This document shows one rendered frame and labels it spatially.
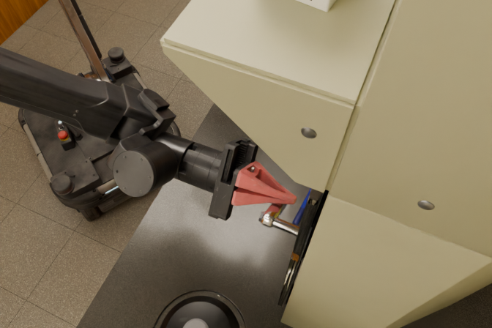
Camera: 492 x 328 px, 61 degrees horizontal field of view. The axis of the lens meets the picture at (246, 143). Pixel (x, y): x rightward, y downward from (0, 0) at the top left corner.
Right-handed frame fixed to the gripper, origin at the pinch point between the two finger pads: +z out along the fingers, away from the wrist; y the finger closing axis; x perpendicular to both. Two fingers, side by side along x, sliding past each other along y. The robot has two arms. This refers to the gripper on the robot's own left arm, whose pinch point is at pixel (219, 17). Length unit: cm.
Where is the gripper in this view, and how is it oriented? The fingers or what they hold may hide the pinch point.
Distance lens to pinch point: 88.4
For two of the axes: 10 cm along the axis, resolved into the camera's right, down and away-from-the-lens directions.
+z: 0.1, 5.5, 8.4
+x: 4.1, -7.7, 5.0
